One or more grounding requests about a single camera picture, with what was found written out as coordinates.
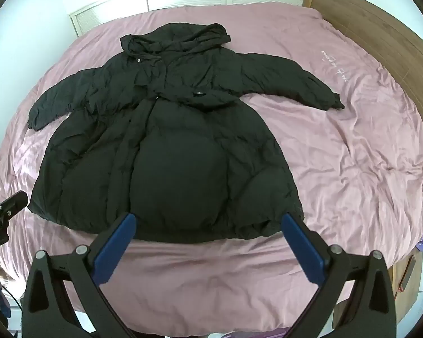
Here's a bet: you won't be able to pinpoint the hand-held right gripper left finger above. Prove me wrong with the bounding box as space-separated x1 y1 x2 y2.
21 212 139 338

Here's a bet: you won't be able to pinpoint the dark phone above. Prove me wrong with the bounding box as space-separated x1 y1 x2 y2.
400 254 417 290

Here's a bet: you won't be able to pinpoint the black hooded puffer jacket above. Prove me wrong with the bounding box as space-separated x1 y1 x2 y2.
27 23 345 244

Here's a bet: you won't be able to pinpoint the black cable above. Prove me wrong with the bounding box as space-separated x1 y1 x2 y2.
0 280 23 312

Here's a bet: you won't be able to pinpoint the pink bed blanket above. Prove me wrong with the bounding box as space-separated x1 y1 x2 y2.
0 1 423 338

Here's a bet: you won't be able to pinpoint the wooden nightstand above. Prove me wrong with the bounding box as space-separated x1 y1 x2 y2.
388 250 423 326

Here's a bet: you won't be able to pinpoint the wooden headboard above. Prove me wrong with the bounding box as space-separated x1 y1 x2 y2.
302 0 423 155

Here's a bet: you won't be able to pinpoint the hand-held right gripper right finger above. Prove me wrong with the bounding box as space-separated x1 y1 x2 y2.
278 213 400 338

